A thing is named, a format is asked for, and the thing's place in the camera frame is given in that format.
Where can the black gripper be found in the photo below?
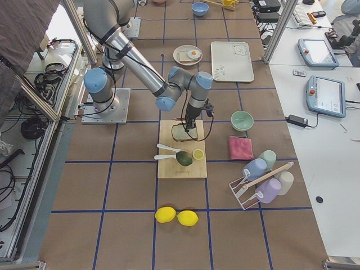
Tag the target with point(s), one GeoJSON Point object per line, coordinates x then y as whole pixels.
{"type": "Point", "coordinates": [192, 113]}

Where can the bread slice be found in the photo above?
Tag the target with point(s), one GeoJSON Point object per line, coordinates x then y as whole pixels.
{"type": "Point", "coordinates": [184, 58]}
{"type": "Point", "coordinates": [179, 134]}

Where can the white round plate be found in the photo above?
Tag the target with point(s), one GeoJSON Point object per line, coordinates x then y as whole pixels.
{"type": "Point", "coordinates": [185, 48]}

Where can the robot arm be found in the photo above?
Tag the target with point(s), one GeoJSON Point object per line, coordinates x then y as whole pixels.
{"type": "Point", "coordinates": [106, 21]}

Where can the lemon half slice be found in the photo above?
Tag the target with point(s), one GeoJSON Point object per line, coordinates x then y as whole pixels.
{"type": "Point", "coordinates": [198, 154]}

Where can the green avocado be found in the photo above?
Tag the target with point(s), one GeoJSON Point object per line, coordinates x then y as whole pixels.
{"type": "Point", "coordinates": [184, 158]}

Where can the white plastic fork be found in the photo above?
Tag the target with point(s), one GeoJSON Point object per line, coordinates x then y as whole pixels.
{"type": "Point", "coordinates": [162, 146]}

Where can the white plastic spoon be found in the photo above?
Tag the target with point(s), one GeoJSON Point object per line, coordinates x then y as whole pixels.
{"type": "Point", "coordinates": [160, 157]}

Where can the wooden cutting board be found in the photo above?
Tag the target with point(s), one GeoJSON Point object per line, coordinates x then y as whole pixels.
{"type": "Point", "coordinates": [170, 168]}

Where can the green bowl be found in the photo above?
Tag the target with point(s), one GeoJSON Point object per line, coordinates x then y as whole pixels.
{"type": "Point", "coordinates": [241, 121]}

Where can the pink cloth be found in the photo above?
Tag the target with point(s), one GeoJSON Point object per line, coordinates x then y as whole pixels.
{"type": "Point", "coordinates": [240, 148]}

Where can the fried egg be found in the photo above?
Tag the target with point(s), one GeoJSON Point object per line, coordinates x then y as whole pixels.
{"type": "Point", "coordinates": [194, 54]}

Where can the cream bear tray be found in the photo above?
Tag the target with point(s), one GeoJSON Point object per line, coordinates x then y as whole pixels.
{"type": "Point", "coordinates": [231, 62]}

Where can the blue cup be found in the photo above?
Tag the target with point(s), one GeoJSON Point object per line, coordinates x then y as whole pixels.
{"type": "Point", "coordinates": [254, 169]}

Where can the green cup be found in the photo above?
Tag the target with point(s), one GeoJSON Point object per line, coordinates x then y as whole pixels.
{"type": "Point", "coordinates": [269, 157]}

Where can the yellow lemon left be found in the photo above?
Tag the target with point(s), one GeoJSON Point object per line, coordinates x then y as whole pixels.
{"type": "Point", "coordinates": [165, 214]}

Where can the yellow lemon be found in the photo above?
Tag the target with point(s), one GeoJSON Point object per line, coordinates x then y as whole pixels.
{"type": "Point", "coordinates": [187, 218]}
{"type": "Point", "coordinates": [165, 214]}

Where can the yellow lemon right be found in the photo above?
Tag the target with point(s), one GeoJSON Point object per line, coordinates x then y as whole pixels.
{"type": "Point", "coordinates": [187, 218]}

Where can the purple cup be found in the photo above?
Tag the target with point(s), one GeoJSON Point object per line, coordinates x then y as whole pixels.
{"type": "Point", "coordinates": [268, 190]}

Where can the black adapter on desk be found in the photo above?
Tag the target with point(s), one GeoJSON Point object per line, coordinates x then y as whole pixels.
{"type": "Point", "coordinates": [296, 120]}

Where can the cream cup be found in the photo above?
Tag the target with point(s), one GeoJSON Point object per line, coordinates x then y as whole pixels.
{"type": "Point", "coordinates": [286, 179]}

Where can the blue bowl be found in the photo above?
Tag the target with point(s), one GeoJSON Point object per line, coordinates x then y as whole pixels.
{"type": "Point", "coordinates": [199, 8]}

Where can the yellow cup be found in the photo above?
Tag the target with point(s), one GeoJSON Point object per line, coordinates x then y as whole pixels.
{"type": "Point", "coordinates": [229, 4]}

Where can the near teach pendant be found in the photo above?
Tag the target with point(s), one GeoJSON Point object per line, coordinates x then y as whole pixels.
{"type": "Point", "coordinates": [326, 96]}

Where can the teach pendant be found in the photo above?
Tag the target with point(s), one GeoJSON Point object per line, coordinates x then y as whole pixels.
{"type": "Point", "coordinates": [317, 53]}
{"type": "Point", "coordinates": [326, 96]}

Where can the far teach pendant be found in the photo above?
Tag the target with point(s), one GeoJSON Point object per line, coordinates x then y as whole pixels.
{"type": "Point", "coordinates": [317, 53]}

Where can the white wire cup rack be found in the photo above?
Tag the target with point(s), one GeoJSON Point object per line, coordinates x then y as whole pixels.
{"type": "Point", "coordinates": [244, 190]}

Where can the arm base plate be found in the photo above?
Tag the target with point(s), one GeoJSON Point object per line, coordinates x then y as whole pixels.
{"type": "Point", "coordinates": [115, 110]}
{"type": "Point", "coordinates": [132, 29]}

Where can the aluminium frame post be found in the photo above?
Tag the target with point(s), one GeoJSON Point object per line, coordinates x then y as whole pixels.
{"type": "Point", "coordinates": [280, 28]}

